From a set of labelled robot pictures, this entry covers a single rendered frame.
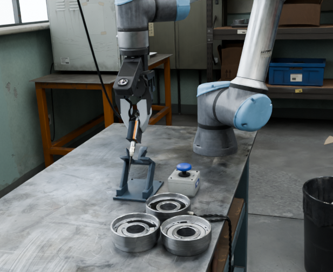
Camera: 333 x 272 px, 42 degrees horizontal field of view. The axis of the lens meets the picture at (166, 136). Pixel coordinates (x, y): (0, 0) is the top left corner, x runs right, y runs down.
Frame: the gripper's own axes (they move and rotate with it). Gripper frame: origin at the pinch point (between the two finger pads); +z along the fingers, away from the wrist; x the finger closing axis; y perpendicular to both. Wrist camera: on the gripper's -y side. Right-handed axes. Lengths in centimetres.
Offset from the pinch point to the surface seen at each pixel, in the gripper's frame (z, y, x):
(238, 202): 43, 50, -20
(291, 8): -17, 329, -30
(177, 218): 14.2, -19.0, -15.8
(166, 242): 15.2, -27.2, -15.7
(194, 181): 13.6, 0.2, -15.2
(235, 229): 43, 30, -22
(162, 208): 15.8, -11.7, -10.0
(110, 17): -20, 189, 87
